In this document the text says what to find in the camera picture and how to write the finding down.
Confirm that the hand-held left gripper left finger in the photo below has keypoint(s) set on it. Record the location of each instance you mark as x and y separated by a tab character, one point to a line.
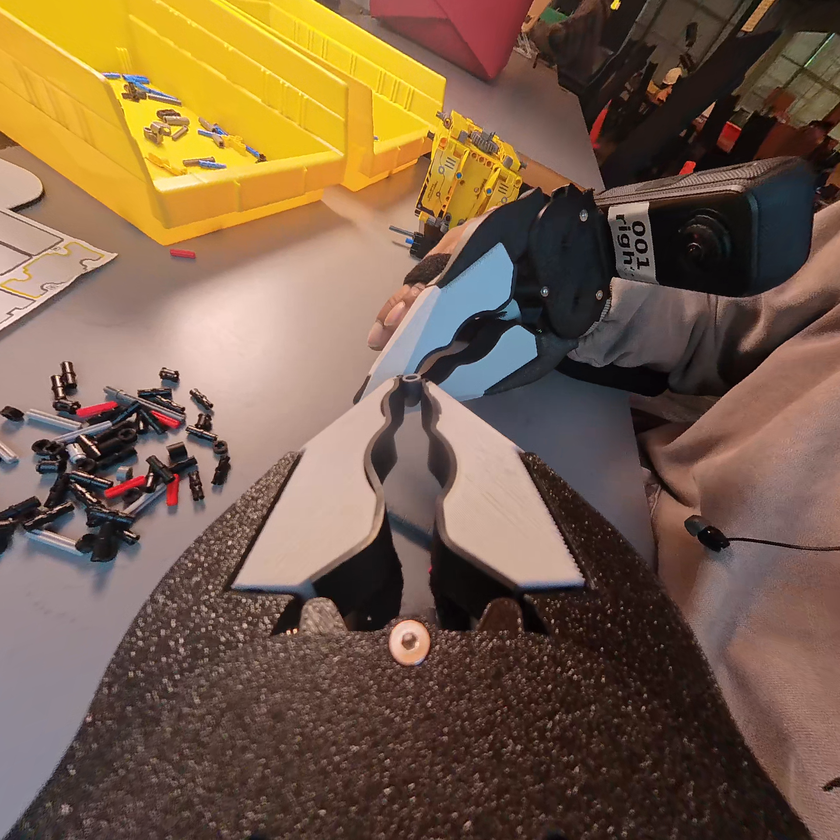
308	518

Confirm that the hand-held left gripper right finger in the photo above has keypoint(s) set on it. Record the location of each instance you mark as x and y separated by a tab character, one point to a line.
505	518

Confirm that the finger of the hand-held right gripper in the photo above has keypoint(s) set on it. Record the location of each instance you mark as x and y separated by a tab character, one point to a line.
499	364
446	308

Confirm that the red bag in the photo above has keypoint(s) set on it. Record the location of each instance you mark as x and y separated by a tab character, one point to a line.
453	26

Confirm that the grey desk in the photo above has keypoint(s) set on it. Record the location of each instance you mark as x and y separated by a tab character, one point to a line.
275	315

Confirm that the white lamp base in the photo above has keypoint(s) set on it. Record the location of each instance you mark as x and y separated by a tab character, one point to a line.
16	187

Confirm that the dark grey elbow connector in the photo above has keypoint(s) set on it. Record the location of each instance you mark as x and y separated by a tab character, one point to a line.
412	387

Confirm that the person's right forearm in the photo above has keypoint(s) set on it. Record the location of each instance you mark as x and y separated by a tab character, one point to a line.
689	328

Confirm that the yellow storage bin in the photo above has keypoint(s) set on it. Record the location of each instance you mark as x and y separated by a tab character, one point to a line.
197	197
394	118

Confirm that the pile of black red pins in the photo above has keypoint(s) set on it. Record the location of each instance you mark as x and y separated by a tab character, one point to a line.
118	453

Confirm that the yellow building brick model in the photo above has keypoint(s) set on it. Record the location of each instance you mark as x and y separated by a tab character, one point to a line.
469	174

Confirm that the person's right hand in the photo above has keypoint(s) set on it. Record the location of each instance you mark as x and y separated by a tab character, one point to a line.
392	318

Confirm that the white sticker sheet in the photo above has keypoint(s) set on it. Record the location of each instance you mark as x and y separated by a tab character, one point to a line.
39	275

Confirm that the scattered blue grey brick pins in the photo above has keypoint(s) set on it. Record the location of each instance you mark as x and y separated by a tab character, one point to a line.
177	124

